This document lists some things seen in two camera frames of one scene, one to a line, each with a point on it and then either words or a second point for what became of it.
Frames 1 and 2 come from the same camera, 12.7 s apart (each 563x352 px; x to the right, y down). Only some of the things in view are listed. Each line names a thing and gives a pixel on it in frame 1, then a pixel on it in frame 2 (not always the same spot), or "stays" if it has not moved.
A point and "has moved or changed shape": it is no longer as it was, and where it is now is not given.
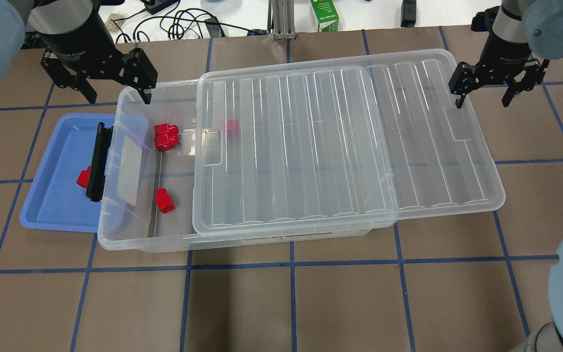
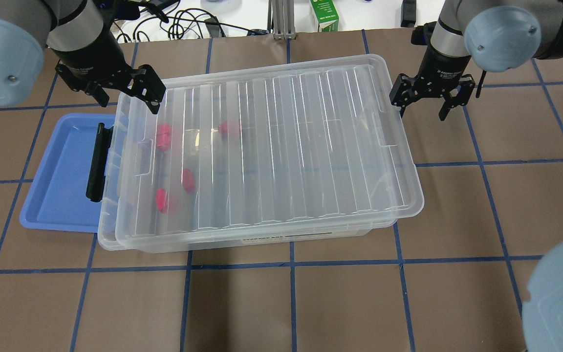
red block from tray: x=83 y=178 to x=188 y=181
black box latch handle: x=97 y=179 stays
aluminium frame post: x=281 y=19 stays
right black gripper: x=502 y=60 to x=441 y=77
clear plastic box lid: x=334 y=143 has moved or changed shape
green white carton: x=326 y=15 stays
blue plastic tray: x=54 y=201 stays
